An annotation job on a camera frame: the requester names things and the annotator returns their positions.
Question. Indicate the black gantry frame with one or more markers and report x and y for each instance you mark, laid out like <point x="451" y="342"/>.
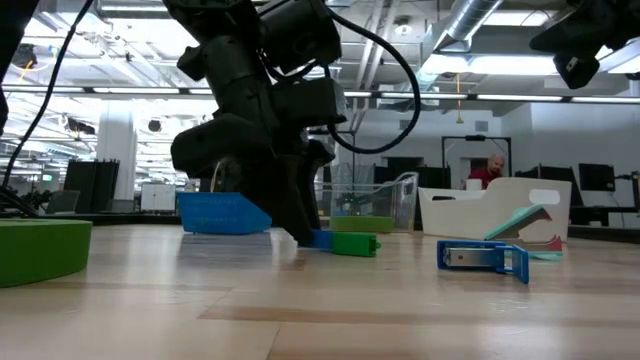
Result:
<point x="475" y="137"/>

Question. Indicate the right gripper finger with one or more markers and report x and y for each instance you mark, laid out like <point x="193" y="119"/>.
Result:
<point x="570" y="30"/>
<point x="577" y="44"/>

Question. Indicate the blue slotted plastic basket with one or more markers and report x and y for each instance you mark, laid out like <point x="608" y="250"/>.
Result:
<point x="220" y="212"/>

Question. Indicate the black acoustic panel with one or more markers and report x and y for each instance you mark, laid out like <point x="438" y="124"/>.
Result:
<point x="90" y="185"/>

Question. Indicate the blue mini stapler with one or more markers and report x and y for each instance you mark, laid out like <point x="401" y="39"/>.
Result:
<point x="322" y="241"/>

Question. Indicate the black computer monitor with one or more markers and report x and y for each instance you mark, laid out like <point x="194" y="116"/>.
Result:
<point x="597" y="177"/>

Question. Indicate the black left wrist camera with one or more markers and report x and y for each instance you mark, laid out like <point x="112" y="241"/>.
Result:
<point x="300" y="30"/>

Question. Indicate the person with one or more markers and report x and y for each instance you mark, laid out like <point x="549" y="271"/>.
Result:
<point x="484" y="176"/>

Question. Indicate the teal staple remover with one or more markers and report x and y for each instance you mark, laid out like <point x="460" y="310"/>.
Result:
<point x="520" y="216"/>

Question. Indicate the white plastic bin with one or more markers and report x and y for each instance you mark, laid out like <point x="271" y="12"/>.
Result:
<point x="470" y="215"/>

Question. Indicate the green mini stapler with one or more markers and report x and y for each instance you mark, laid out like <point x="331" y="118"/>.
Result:
<point x="355" y="245"/>

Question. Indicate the clear plastic bin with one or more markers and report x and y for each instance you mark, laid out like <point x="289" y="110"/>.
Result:
<point x="395" y="200"/>

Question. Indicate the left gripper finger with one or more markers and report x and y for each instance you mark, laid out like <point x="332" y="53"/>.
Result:
<point x="285" y="200"/>
<point x="314" y="175"/>

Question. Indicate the green masking tape roll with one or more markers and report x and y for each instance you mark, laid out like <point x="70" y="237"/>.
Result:
<point x="40" y="250"/>
<point x="360" y="224"/>

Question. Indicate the white cabinet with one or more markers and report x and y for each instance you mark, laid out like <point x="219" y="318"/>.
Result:
<point x="157" y="197"/>

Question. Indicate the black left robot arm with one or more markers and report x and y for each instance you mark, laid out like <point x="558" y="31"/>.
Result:
<point x="225" y="50"/>

